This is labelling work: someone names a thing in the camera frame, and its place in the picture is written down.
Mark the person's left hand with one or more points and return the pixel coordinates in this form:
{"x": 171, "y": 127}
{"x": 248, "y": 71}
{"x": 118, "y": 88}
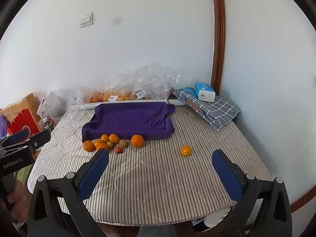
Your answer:
{"x": 19, "y": 193}

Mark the striped grey quilt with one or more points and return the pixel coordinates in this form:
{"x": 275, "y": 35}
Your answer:
{"x": 153, "y": 177}

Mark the brown wooden door frame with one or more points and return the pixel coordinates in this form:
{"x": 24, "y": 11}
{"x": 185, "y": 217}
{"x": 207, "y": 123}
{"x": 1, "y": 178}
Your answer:
{"x": 218, "y": 34}

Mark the brown paper bag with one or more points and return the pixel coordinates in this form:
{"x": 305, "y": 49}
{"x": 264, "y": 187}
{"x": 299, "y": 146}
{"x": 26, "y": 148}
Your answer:
{"x": 30, "y": 102}

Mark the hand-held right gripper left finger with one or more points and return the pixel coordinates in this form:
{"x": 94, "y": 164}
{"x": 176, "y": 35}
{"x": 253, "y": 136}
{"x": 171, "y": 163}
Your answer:
{"x": 96, "y": 175}

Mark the clear bag of oranges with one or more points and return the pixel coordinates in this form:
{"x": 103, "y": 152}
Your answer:
{"x": 108, "y": 95}

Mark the purple towel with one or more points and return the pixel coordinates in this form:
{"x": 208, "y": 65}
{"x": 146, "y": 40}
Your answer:
{"x": 128, "y": 121}

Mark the bottle with red label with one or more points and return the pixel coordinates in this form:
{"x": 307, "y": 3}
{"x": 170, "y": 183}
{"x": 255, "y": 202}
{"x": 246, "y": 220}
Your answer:
{"x": 47, "y": 124}

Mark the white plastic bag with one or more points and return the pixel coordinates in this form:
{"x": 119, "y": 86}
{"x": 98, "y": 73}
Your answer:
{"x": 53, "y": 103}

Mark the white container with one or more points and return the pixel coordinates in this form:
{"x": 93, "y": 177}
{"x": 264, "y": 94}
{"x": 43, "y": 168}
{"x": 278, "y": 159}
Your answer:
{"x": 214, "y": 219}

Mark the blue and white box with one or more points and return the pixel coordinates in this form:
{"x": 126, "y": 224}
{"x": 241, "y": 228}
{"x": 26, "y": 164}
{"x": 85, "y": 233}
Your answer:
{"x": 205, "y": 92}

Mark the half hidden yellowish orange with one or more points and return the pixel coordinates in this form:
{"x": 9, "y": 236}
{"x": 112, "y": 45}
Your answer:
{"x": 111, "y": 144}

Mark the large orange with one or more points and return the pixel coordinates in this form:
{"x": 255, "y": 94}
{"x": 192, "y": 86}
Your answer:
{"x": 137, "y": 141}

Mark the clear bag of brown fruit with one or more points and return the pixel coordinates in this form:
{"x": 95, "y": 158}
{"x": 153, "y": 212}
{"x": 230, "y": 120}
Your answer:
{"x": 153, "y": 84}

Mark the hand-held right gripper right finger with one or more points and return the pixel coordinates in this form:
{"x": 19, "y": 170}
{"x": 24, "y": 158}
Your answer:
{"x": 227, "y": 177}

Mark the crumpled clear plastic bag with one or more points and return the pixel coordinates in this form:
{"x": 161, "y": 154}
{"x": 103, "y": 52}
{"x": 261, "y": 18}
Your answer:
{"x": 75, "y": 103}

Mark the brown kiwi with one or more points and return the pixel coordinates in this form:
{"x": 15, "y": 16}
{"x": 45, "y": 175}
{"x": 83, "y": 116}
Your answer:
{"x": 123, "y": 143}

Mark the purple fuzzy cloth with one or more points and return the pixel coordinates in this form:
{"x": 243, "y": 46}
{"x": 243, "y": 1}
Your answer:
{"x": 2, "y": 126}

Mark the red shopping bag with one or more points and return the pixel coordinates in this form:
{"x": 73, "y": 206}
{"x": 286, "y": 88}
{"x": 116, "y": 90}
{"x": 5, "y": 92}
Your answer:
{"x": 24, "y": 126}

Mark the folded plaid cloth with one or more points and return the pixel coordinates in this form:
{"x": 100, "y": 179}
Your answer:
{"x": 217, "y": 111}

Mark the brown wooden baseboard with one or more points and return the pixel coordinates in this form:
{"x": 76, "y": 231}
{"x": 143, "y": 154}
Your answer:
{"x": 303, "y": 201}

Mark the white wall switch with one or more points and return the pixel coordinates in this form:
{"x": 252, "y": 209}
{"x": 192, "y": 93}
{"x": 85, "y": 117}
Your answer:
{"x": 86, "y": 19}

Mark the small red apple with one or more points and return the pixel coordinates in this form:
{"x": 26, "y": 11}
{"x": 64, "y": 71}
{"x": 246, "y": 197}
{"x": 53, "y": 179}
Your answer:
{"x": 119, "y": 149}

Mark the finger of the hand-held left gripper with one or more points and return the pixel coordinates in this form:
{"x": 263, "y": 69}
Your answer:
{"x": 40, "y": 139}
{"x": 17, "y": 136}

